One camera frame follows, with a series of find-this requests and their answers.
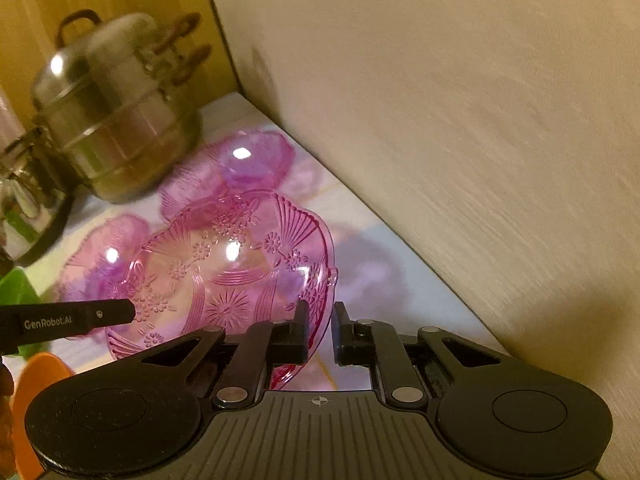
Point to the small pink bowl far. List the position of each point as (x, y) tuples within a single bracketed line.
[(247, 159)]

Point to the black GenRobot gripper bar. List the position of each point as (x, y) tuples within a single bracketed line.
[(34, 323)]

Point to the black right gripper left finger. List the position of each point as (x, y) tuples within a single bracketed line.
[(135, 415)]

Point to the green plastic item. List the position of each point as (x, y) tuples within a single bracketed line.
[(16, 289)]

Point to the small pink bowl left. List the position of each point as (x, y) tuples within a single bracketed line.
[(102, 259)]

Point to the shiny steel kettle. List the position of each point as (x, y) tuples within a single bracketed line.
[(36, 197)]

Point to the large pink glass bowl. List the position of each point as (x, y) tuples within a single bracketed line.
[(229, 261)]

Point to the person's hand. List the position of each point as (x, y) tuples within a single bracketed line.
[(7, 457)]

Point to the small pink bowl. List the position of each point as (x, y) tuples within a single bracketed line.
[(102, 259), (247, 159)]

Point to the stainless steel steamer pot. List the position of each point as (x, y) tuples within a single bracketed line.
[(114, 101)]

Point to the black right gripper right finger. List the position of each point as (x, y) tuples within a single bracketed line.
[(498, 414)]

